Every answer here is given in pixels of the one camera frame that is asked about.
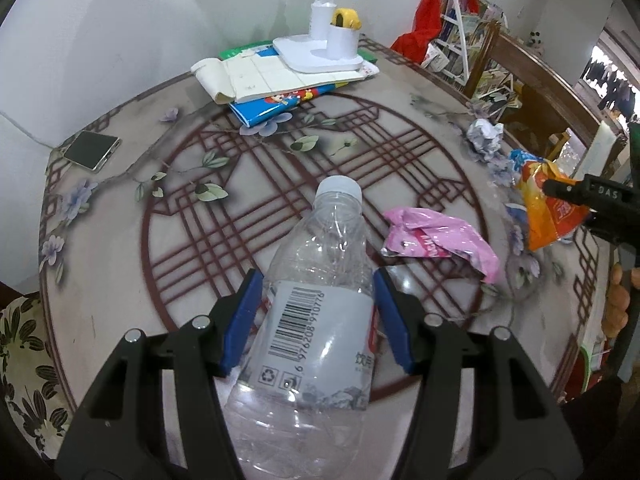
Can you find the person's dark clothing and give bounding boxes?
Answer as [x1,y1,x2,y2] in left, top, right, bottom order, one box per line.
[560,375,640,480]

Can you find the white desk lamp base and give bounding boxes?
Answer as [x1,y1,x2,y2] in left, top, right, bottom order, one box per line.
[272,0,365,75]

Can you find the white book rack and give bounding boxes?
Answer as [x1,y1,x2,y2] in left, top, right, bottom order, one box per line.
[420,0,521,111]

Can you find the crumpled white paper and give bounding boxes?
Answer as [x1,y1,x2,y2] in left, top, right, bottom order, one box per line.
[466,119,505,158]

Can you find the white cable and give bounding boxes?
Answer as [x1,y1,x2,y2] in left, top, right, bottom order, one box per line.
[0,110,66,151]

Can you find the red cloth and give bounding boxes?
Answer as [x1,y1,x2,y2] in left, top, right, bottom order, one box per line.
[390,0,481,63]

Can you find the person's right hand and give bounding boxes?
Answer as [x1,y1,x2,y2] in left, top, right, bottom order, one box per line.
[607,262,640,338]

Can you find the clear plastic water bottle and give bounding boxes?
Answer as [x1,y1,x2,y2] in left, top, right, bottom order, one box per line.
[222,176,378,478]

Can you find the blue cartoon book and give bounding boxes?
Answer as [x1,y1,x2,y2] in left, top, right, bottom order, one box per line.
[229,82,346,128]

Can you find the long white paper strip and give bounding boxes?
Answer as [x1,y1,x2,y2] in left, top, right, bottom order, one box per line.
[575,120,628,181]

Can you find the floral seat cushion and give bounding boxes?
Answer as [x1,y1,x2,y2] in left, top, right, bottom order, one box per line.
[0,292,73,461]

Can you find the yellow tape roll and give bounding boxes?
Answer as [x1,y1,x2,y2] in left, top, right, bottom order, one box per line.
[332,7,363,29]

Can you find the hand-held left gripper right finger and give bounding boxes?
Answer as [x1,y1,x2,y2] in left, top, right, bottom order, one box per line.
[372,267,586,480]

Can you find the pink foil wrapper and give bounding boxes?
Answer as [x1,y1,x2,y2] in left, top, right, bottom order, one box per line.
[382,206,501,283]

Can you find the wooden chair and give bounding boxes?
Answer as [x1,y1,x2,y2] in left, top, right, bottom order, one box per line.
[462,20,631,161]

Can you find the smartphone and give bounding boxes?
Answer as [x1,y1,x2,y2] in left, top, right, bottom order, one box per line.
[62,130,122,172]

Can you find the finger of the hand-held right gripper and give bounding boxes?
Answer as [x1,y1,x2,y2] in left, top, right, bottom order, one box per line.
[582,207,640,268]
[544,174,638,208]

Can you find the orange snack bag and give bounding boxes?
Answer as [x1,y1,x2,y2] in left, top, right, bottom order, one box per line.
[507,149,593,253]

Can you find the hanging dark clothes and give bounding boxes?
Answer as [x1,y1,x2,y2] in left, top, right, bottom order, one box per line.
[582,57,640,113]

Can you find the white notepad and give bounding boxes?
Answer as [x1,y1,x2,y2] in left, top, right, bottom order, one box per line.
[191,50,368,106]

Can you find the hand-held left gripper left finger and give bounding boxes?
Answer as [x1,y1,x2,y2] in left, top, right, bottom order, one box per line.
[54,269,263,480]

